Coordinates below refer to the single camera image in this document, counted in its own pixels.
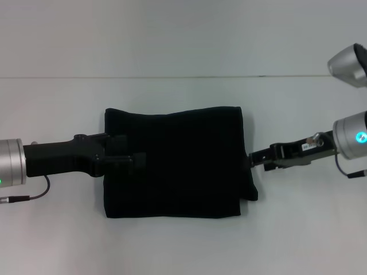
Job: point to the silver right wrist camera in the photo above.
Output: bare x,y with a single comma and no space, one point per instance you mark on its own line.
348,67

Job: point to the grey plug of right gripper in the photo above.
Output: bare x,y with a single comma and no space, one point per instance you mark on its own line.
317,139

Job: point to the black t-shirt with white print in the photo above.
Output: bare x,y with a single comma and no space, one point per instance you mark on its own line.
186,172

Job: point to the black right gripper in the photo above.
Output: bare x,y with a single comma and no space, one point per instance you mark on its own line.
301,151

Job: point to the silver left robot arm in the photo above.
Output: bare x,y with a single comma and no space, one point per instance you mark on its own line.
11,163

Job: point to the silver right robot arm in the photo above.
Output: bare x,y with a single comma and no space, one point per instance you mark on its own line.
351,136

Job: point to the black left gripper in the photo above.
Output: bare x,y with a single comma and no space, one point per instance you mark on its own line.
63,159

